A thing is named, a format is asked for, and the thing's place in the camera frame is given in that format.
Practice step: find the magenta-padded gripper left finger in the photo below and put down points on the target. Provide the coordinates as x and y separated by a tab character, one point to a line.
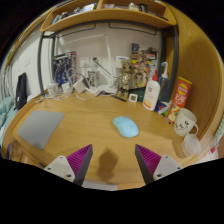
60	166

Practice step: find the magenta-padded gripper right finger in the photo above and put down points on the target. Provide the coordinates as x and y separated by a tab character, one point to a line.
166	165

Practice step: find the light blue computer mouse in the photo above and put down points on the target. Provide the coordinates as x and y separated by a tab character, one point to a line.
125	126

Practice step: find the grey rectangular mouse pad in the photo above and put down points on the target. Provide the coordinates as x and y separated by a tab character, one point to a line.
40	128

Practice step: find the white mug with drawing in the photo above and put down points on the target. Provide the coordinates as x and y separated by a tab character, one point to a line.
184	122

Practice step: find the blue and white pack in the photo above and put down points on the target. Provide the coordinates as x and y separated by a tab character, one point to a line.
161	107

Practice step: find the red chip can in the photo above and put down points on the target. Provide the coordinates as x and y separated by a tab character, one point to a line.
179	100

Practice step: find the white lotion bottle red pump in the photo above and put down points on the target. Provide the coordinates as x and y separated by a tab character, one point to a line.
151	95

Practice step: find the small white desk clock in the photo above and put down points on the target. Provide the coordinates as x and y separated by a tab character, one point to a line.
133	98

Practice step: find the teal blanket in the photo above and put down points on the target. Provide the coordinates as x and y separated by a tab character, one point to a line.
6	113

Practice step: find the blue pump bottle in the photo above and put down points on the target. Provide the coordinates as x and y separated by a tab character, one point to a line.
164	85

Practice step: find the black comb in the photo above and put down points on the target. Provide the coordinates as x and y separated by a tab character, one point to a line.
118	98

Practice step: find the white charger block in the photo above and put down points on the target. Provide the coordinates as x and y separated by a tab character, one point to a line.
80	85

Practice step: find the black backpack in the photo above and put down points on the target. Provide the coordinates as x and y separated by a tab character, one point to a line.
21	91

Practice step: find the blue robot model box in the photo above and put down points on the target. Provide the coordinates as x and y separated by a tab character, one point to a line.
63	68

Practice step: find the printed figure box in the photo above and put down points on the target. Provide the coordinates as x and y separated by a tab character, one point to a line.
143	56

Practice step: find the wooden shelf unit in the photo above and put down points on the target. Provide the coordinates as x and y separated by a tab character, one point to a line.
110	15

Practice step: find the dark metal shelf frame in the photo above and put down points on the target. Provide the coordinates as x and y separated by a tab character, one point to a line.
40	60

